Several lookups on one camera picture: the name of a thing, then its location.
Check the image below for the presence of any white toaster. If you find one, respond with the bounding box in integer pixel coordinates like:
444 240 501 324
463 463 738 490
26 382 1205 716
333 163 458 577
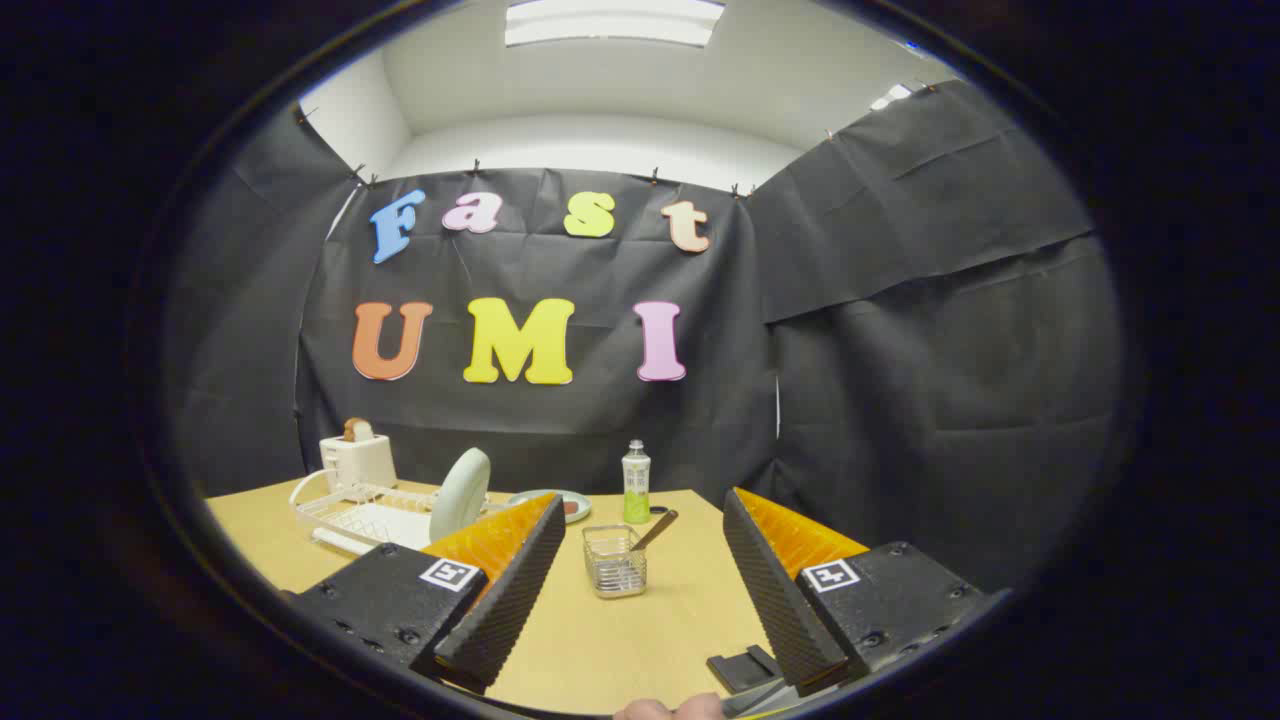
320 433 398 493

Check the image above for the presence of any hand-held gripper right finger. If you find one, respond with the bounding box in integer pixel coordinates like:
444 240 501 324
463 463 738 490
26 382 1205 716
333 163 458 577
722 487 989 699

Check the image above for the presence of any green drink bottle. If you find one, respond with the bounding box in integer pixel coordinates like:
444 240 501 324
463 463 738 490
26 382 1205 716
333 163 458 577
622 440 652 525

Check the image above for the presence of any ceiling light panel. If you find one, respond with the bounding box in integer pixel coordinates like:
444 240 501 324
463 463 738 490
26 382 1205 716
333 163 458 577
505 0 726 48

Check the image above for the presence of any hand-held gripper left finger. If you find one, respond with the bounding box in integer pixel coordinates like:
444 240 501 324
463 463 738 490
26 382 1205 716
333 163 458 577
285 492 568 696

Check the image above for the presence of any black table clamp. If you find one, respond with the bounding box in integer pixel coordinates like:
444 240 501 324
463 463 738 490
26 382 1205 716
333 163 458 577
706 645 783 695

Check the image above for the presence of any dark-handled metal spoon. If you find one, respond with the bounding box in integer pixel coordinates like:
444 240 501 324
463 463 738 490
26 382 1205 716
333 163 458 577
630 508 679 553

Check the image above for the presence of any white wire dish rack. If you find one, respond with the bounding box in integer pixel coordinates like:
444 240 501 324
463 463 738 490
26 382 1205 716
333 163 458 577
290 468 511 557

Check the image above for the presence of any pale green round plate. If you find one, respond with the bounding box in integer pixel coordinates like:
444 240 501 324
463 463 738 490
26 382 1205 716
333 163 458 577
430 447 492 544

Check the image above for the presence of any metal wire basket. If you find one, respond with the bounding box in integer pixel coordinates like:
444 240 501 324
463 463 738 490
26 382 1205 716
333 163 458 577
582 524 648 599

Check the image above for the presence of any pale green plate with meat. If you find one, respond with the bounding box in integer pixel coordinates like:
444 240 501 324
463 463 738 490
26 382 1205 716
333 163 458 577
508 489 593 524

